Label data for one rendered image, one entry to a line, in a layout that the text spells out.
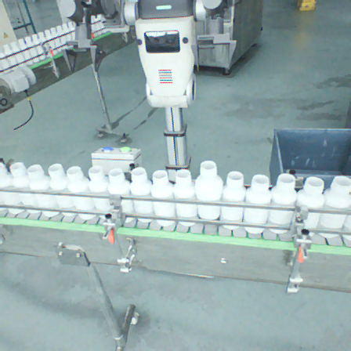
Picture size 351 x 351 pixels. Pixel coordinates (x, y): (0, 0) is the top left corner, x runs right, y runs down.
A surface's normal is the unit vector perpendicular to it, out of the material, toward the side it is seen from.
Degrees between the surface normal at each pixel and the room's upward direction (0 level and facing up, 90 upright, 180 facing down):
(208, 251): 90
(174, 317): 0
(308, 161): 90
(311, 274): 90
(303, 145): 90
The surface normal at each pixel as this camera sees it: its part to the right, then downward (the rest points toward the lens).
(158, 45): -0.22, 0.62
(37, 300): -0.10, -0.79
